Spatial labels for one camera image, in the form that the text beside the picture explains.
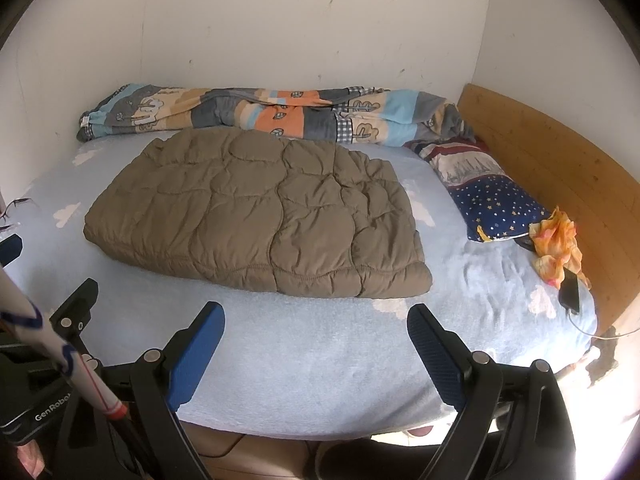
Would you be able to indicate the wooden headboard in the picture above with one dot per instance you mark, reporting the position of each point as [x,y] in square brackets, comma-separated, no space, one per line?
[575,160]

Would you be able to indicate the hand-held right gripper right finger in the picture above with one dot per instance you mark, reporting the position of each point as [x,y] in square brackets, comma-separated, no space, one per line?
[437,360]

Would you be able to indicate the olive quilted hooded jacket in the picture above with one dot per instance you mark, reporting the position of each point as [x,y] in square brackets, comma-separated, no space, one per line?
[260,210]

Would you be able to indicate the rolled patchwork cartoon blanket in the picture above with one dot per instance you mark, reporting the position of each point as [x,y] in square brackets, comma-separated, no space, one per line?
[280,110]

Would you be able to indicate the eyeglasses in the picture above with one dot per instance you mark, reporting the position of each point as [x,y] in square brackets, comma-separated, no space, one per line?
[20,205]

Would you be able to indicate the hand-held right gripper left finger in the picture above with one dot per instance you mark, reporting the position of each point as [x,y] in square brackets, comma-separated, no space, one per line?
[195,355]

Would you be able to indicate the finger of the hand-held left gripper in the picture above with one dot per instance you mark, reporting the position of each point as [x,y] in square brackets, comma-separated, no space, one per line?
[11,250]
[75,315]

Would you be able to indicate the star and stripe print pillow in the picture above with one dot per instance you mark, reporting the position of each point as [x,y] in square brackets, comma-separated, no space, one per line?
[490,200]

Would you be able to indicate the black pole with white grip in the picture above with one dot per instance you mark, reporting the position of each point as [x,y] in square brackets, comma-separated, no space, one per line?
[80,375]

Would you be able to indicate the orange yellow cloth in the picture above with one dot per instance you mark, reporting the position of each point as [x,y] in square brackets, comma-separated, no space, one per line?
[557,240]

